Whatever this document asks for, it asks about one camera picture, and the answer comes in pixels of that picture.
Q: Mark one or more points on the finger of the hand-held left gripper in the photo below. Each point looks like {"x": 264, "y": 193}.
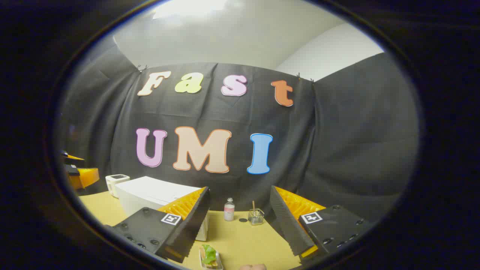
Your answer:
{"x": 86, "y": 178}
{"x": 73, "y": 157}

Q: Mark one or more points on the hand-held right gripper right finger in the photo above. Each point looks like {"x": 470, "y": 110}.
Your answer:
{"x": 287, "y": 225}

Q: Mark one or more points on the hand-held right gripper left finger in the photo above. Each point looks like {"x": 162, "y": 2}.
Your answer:
{"x": 191, "y": 225}

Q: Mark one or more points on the sandwich with green lettuce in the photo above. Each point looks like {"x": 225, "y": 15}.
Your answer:
{"x": 209, "y": 255}

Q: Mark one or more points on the white microwave oven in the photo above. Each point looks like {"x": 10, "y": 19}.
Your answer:
{"x": 146, "y": 191}

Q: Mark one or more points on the white toaster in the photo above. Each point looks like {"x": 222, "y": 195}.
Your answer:
{"x": 114, "y": 183}

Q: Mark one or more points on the glass jar with stick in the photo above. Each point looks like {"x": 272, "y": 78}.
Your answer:
{"x": 256, "y": 218}

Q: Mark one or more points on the small bottle with pink label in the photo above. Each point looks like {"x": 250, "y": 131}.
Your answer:
{"x": 229, "y": 212}

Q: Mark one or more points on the small white tray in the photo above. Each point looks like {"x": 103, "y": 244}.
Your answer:
{"x": 219, "y": 264}

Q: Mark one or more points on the black backdrop cloth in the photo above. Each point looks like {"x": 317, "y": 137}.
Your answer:
{"x": 337, "y": 150}

